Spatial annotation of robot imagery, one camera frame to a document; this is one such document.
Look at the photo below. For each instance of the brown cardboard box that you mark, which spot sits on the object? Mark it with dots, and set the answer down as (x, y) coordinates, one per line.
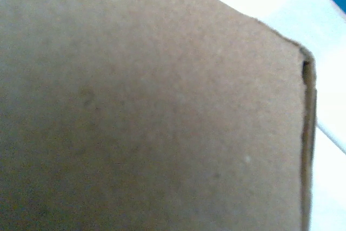
(135, 106)

